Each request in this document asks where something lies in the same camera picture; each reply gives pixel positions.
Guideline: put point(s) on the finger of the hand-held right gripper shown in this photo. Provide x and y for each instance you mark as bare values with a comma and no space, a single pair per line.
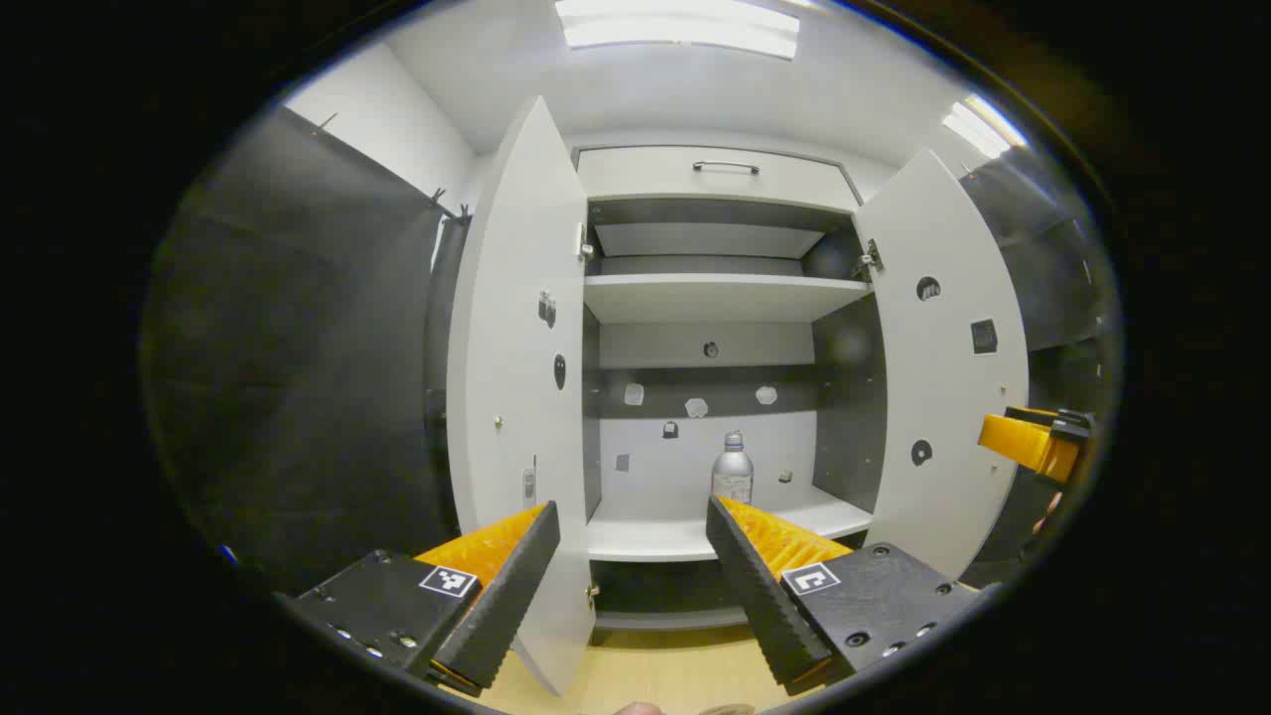
1023,442

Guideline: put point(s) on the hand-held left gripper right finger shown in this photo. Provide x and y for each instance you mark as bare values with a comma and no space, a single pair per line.
760,596

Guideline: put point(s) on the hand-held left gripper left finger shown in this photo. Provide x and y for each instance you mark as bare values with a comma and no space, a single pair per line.
506,596

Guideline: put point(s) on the white cabinet door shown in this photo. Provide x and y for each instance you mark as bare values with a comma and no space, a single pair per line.
943,377
516,348

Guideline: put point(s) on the silver bottle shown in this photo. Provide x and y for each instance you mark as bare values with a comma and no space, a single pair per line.
733,477

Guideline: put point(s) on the white cabinet shelf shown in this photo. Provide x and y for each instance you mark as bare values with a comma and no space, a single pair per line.
645,531
715,298

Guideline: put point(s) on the white and grey cabinet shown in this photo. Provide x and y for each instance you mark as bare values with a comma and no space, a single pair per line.
695,348

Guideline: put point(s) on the small ceiling light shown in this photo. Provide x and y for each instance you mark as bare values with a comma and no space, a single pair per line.
983,124

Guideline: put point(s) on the white drawer front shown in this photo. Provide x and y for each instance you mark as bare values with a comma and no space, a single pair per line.
645,179

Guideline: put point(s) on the large ceiling light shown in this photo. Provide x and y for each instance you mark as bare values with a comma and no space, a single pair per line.
675,28

